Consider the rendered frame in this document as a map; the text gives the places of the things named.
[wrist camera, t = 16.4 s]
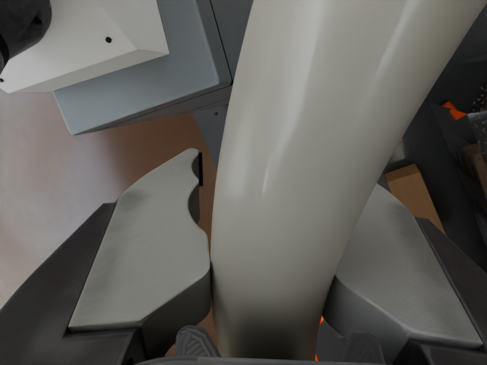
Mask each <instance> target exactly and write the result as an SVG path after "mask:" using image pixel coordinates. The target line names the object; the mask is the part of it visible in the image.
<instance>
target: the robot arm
mask: <svg viewBox="0 0 487 365"><path fill-rule="evenodd" d="M50 23H51V4H50V1H49V0H0V75H1V73H2V71H3V69H4V68H5V66H6V64H7V62H8V61H9V60H10V59H12V58H13V57H15V56H17V55H18V54H20V53H22V52H24V51H25V50H27V49H29V48H30V47H32V46H34V45H36V44H37V43H38V42H39V41H40V40H41V39H42V38H43V37H44V35H45V33H46V31H47V30H48V28H49V26H50ZM199 186H203V166H202V150H197V149H195V148H189V149H187V150H185V151H184V152H182V153H180V154H178V155H177V156H175V157H173V158H172V159H170V160H169V161H166V162H165V163H164V164H162V165H160V166H159V167H157V168H156V169H153V170H152V171H150V172H149V173H147V174H146V175H144V176H143V177H142V178H141V179H139V180H138V181H136V182H135V183H134V184H133V185H131V186H130V187H129V188H128V189H127V190H126V191H125V192H124V193H123V194H122V195H121V196H120V197H119V198H118V199H117V200H116V201H115V202H114V203H103V204H102V205H100V207H99V208H98V209H97V210H95V212H94V213H93V214H92V215H91V216H90V217H89V218H87V220H86V221H85V222H84V223H83V224H82V225H81V226H79V228H78V229H77V230H76V231H74V233H73V234H71V236H70V237H69V238H68V239H66V241H65V242H63V244H61V246H60V247H58V249H57V250H55V252H53V254H52V255H50V257H48V258H47V260H45V262H44V263H42V264H41V265H40V266H39V267H38V268H37V269H36V270H35V271H34V272H33V273H32V274H31V276H29V278H27V279H26V281H24V283H23V284H21V286H20V287H19V288H18V289H17V290H16V291H15V293H14V294H13V295H12V296H11V298H10V299H9V300H8V301H7V302H6V303H5V305H4V306H3V307H2V309H1V310H0V365H487V274H486V273H485V272H484V271H483V270H482V269H481V268H480V267H479V266H478V265H477V264H476V263H475V262H474V261H473V260H472V259H471V258H470V257H469V256H467V255H466V254H465V253H464V252H463V251H462V250H461V249H460V248H459V247H458V246H457V245H455V244H454V243H453V242H452V241H451V240H450V239H449V238H448V237H447V236H446V235H445V234H443V233H442V231H440V230H439V229H438V228H437V226H435V225H434V224H433V223H432V222H431V221H430V220H429V219H426V218H420V217H415V216H414V214H413V213H412V212H411V211H410V210H409V209H408V208H407V207H406V206H405V205H404V204H403V203H402V202H401V201H399V200H398V199H397V198H396V197H395V196H393V195H392V194H391V193H389V192H388V191H387V190H386V189H385V188H383V187H382V186H380V185H379V184H377V183H376V185H375V187H374V189H373V191H372V193H371V194H370V197H369V198H368V200H367V203H366V205H365V207H364V209H363V211H362V213H361V215H360V217H359V219H358V221H357V223H356V225H355V228H354V230H353V232H352V234H351V237H350V238H349V242H348V243H347V245H346V248H345V250H344V253H343V256H342V257H341V260H340V263H339V265H338V268H337V270H336V273H335V276H334V278H333V281H332V284H331V286H330V290H329V293H328V297H327V299H326V302H325V306H324V309H323V312H322V317H323V319H324V320H325V321H326V322H327V323H328V324H329V325H330V326H331V327H332V328H333V329H335V330H336V336H337V337H339V338H343V337H344V338H346V339H347V340H348V341H347V343H346V346H345V348H344V351H343V353H342V355H341V357H340V360H339V362H335V361H300V360H281V359H263V358H228V357H222V356H221V355H220V353H219V351H218V349H217V348H216V346H215V344H214V343H213V341H212V339H211V337H210V336H209V333H208V332H207V330H206V329H205V328H203V327H200V326H197V324H198V323H200V322H201V321H202V320H203V319H205V318H206V317H207V315H208V314H209V312H210V309H211V282H210V259H209V246H208V239H207V234H206V233H205V231H203V230H202V229H201V228H200V227H199V226H198V225H197V223H198V221H199V220H200V208H199ZM175 343H176V346H175V356H168V357H165V354H166V353H167V352H168V351H169V349H170V348H171V347H172V346H173V345H174V344H175Z"/></svg>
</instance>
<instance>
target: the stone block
mask: <svg viewBox="0 0 487 365"><path fill-rule="evenodd" d="M430 105H431V107H432V110H433V113H434V114H435V117H436V120H437V122H438V125H439V127H440V129H441V133H442V135H443V137H444V140H445V142H446V145H447V148H448V150H449V153H450V155H451V158H452V161H453V162H454V166H455V168H456V170H457V173H458V175H459V178H460V181H461V183H462V186H463V188H464V190H465V193H466V196H467V199H468V201H469V203H470V206H471V209H472V211H473V214H474V216H475V219H476V221H477V223H478V226H479V228H480V232H481V234H482V236H483V239H484V241H485V244H486V247H487V51H486V52H483V53H482V54H479V55H477V56H474V57H472V58H469V59H467V60H464V61H463V62H460V63H458V64H455V65H454V67H453V68H452V70H451V72H450V73H449V74H448V76H447V77H446V79H445V81H443V83H442V84H441V86H440V88H439V89H438V90H437V92H436V94H435V95H434V97H433V98H432V99H431V101H430Z"/></svg>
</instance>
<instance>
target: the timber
mask: <svg viewBox="0 0 487 365"><path fill-rule="evenodd" d="M385 176H386V181H387V183H388V186H389V188H390V190H391V193H392V195H393V196H395V197H396V198H397V199H398V200H399V201H401V202H402V203H403V204H404V205H405V206H406V207H407V208H408V209H409V210H410V211H411V212H412V213H413V214H414V216H415V217H420V218H426V219H429V220H430V221H431V222H432V223H433V224H434V225H435V226H437V228H438V229H439V230H440V231H442V233H443V234H445V235H446V233H445V231H444V228H443V225H442V224H441V220H440V218H439V216H438V213H437V211H436V208H435V206H434V204H433V201H432V198H431V197H430V194H429V191H428V188H427V186H426V184H425V181H424V179H423V176H422V174H421V171H420V170H419V169H418V168H417V166H416V164H411V165H409V166H406V167H402V168H401V169H397V170H394V171H392V172H388V173H385Z"/></svg>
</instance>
